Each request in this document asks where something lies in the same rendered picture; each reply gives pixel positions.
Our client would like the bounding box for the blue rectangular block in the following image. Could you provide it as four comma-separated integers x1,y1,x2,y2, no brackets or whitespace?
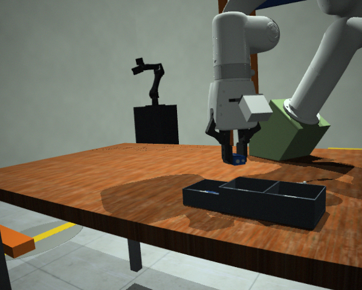
232,153,245,166

